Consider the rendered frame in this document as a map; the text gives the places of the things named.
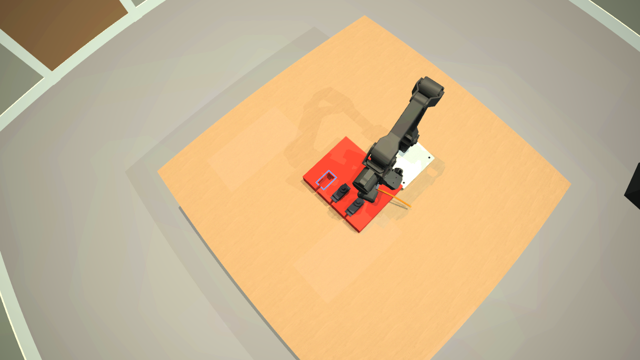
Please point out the red flat platform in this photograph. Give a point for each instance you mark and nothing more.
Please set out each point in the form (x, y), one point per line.
(332, 179)

